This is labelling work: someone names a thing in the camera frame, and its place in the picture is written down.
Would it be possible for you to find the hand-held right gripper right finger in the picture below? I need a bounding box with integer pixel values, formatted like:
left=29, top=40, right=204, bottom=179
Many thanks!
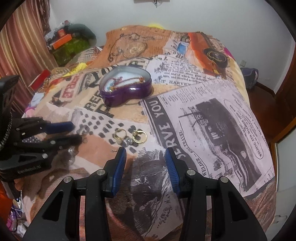
left=165, top=147, right=274, bottom=241

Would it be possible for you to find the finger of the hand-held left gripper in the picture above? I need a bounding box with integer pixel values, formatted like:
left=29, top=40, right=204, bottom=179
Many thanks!
left=5, top=135, right=83, bottom=165
left=13, top=117, right=75, bottom=139

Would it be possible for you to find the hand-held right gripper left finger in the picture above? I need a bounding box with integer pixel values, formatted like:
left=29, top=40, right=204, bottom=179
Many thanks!
left=22, top=147, right=127, bottom=241

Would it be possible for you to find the gold hoop earring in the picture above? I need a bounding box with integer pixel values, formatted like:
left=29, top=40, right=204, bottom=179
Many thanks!
left=115, top=129, right=127, bottom=141
left=132, top=130, right=147, bottom=143

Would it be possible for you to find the colourful beaded bracelet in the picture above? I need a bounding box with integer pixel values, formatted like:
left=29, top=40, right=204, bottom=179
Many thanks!
left=105, top=77, right=124, bottom=91

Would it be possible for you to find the purple heart-shaped tin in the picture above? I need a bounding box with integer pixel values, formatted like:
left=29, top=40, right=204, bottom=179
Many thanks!
left=99, top=65, right=152, bottom=107

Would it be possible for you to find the thin gold chain necklace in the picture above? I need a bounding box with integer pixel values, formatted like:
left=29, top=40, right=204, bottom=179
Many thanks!
left=122, top=77, right=146, bottom=84

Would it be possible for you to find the red and white box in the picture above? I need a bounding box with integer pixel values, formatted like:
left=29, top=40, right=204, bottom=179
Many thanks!
left=31, top=70, right=50, bottom=91

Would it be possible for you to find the striped crumpled cloth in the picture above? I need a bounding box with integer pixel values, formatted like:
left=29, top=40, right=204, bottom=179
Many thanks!
left=50, top=66, right=79, bottom=77

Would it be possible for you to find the striped brown curtain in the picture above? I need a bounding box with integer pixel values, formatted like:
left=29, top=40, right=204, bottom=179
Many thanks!
left=0, top=0, right=58, bottom=112

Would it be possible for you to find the yellow cloth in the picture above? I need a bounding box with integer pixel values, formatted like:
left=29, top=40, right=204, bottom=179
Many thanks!
left=69, top=62, right=87, bottom=75

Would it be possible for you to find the printed newspaper-pattern blanket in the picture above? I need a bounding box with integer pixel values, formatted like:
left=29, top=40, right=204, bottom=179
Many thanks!
left=22, top=24, right=277, bottom=241

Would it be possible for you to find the green storage box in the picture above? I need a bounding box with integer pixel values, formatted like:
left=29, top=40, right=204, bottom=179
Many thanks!
left=52, top=38, right=90, bottom=66

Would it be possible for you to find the flat orange box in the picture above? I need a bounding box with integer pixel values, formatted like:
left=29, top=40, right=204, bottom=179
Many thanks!
left=51, top=34, right=73, bottom=49

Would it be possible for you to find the pile of clutter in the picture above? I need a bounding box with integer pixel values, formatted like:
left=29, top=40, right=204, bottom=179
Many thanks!
left=44, top=21, right=71, bottom=40

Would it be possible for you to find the dark grey plush cushion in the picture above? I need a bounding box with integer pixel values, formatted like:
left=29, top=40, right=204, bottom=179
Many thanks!
left=69, top=23, right=96, bottom=41

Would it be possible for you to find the white wardrobe sliding door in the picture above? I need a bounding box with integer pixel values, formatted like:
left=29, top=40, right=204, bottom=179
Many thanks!
left=274, top=137, right=296, bottom=232

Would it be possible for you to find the blue grey backpack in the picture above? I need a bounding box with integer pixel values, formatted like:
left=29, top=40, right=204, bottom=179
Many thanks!
left=240, top=68, right=259, bottom=90

